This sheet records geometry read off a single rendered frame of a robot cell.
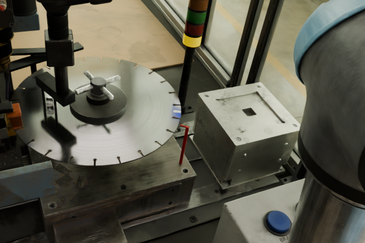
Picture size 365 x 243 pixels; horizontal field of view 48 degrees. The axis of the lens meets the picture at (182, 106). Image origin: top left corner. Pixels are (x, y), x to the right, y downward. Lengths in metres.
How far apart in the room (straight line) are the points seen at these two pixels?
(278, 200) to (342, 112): 0.52
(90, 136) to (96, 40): 0.69
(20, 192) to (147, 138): 0.23
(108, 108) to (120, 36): 0.66
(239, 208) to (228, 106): 0.28
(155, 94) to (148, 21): 0.71
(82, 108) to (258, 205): 0.37
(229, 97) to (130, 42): 0.54
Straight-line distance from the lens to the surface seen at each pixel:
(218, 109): 0.92
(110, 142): 0.74
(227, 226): 0.76
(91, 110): 0.79
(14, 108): 0.79
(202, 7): 0.94
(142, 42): 1.40
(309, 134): 0.32
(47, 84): 0.76
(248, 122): 0.91
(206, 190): 0.93
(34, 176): 0.65
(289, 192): 0.80
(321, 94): 0.29
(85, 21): 1.50
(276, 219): 0.74
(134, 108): 0.81
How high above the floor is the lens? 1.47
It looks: 39 degrees down
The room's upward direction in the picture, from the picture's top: 10 degrees clockwise
